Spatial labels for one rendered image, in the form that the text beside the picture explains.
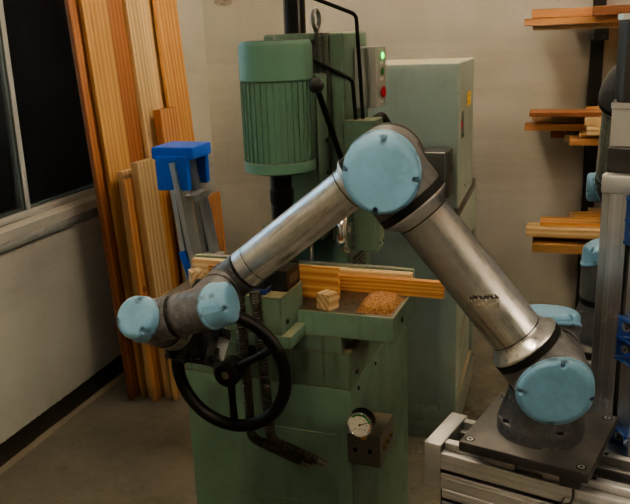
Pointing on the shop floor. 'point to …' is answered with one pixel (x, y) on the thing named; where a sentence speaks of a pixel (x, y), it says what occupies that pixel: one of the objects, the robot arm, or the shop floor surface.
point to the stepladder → (182, 152)
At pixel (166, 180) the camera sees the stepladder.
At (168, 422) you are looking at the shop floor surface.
